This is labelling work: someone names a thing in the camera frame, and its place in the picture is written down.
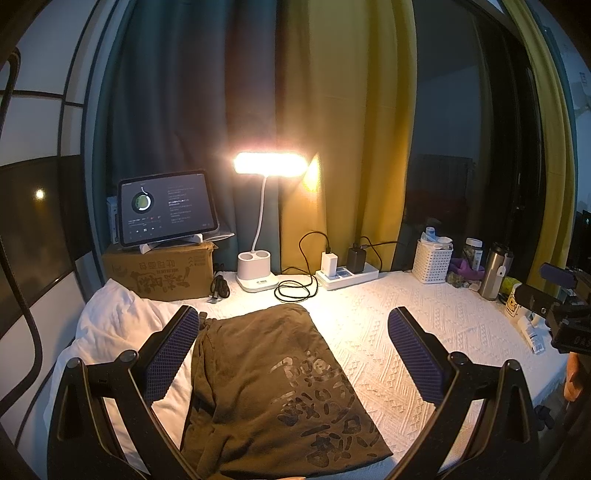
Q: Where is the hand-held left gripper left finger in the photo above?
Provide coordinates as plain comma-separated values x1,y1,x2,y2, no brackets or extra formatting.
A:
46,305,200,480

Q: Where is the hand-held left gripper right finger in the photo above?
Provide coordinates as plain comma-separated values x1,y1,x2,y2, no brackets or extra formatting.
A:
388,306,541,480

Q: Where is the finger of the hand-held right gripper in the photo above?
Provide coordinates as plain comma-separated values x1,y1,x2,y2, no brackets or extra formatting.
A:
540,262,578,287
515,284,561,324

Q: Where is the brown printed t-shirt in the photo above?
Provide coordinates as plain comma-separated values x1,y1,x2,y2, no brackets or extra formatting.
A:
180,302,394,480

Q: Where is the person's right hand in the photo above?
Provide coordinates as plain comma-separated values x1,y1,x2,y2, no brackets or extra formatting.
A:
564,353,583,401

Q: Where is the white tube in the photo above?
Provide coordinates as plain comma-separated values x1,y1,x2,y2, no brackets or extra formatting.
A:
517,316,548,355

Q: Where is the dark electronic device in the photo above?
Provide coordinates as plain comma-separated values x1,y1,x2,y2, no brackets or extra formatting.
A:
573,210,591,273

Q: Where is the steel tumbler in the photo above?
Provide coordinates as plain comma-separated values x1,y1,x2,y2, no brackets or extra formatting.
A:
478,242,514,302

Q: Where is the white pillow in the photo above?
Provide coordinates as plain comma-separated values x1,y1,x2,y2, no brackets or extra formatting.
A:
44,277,201,462

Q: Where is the white textured bedspread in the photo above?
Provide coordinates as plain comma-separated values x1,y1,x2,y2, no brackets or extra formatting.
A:
69,268,568,480

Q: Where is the purple cloth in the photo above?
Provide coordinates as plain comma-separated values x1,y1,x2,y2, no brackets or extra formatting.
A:
450,257,485,283

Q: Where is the jar with white lid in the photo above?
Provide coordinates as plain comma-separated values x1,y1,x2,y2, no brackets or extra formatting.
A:
463,237,485,273

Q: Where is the cardboard box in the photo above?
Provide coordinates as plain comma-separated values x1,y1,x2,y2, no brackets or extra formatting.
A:
102,241,218,301

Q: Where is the white woven basket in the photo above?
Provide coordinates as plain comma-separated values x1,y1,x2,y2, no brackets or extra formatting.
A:
412,239,453,283

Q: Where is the white power strip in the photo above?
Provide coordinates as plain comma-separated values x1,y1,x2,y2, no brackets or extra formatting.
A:
315,265,380,291

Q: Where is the white desk lamp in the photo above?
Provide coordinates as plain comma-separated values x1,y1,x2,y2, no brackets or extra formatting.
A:
233,151,309,294

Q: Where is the white tablet stand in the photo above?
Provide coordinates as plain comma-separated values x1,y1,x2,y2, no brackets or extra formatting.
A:
139,228,236,254

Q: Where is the white blue packet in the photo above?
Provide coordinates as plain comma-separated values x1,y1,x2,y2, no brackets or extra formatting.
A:
419,226,455,252

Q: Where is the tablet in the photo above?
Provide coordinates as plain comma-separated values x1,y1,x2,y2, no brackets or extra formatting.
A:
117,170,220,247

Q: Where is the narrow yellow curtain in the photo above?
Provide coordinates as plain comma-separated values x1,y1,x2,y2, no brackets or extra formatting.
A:
501,0,585,296

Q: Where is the wide yellow curtain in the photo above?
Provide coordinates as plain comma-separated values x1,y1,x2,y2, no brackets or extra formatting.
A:
277,0,419,278

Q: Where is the teal curtain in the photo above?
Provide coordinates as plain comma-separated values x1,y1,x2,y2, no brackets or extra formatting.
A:
92,0,287,278

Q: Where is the bundled black cable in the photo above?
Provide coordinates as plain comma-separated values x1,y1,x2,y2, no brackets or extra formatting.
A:
210,272,232,304

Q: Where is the thin black charger cable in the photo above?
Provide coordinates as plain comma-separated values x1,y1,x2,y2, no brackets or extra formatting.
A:
353,235,402,273

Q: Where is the black braided cable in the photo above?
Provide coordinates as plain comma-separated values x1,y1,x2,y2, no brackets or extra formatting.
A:
0,46,44,416

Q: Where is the long coiled black cable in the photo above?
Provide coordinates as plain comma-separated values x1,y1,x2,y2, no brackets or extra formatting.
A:
276,232,331,303

